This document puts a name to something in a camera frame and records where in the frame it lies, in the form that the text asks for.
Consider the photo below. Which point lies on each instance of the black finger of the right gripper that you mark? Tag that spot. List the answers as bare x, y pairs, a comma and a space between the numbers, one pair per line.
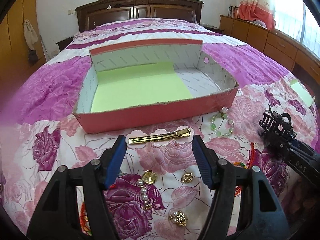
301, 158

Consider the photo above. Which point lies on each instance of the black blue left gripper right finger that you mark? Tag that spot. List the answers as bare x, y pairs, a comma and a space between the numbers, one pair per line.
260, 216

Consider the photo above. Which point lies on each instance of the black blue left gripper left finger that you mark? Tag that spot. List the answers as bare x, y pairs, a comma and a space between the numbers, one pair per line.
56, 215

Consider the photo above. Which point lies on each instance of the black feather hair claw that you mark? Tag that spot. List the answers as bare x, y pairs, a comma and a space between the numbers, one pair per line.
277, 130

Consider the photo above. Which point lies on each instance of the gold pearl flower brooch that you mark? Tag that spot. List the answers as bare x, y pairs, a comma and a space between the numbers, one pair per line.
178, 218

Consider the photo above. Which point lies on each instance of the small gold rose earring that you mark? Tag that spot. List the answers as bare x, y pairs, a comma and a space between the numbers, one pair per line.
187, 177

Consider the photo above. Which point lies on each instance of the gold pink flower hair clip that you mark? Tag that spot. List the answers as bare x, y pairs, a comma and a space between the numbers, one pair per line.
160, 137

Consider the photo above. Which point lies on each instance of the green paper sheet on bed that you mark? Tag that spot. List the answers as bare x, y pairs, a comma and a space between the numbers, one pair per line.
302, 92

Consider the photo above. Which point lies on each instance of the wooden sideboard cabinet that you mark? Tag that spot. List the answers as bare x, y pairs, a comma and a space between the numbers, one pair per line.
275, 44

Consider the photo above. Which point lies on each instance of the floral pink purple bedspread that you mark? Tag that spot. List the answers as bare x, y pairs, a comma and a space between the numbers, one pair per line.
39, 133

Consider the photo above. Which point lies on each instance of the green paper sheet in box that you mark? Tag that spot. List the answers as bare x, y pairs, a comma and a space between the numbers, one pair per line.
138, 86

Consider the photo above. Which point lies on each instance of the pink cardboard box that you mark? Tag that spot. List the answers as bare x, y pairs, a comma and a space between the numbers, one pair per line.
211, 86

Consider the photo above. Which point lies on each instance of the wooden wardrobe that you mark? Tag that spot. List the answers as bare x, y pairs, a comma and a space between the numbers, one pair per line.
15, 66

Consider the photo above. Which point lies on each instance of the pink white curtain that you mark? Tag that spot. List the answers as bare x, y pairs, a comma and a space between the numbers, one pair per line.
263, 10

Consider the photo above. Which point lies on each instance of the dark wooden nightstand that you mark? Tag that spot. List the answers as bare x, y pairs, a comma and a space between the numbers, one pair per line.
64, 43

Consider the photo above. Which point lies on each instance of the beige hanging cloth bag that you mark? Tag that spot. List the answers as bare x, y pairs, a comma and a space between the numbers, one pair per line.
30, 34

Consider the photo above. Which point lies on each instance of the dark wooden headboard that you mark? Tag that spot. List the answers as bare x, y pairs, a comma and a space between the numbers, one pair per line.
100, 12

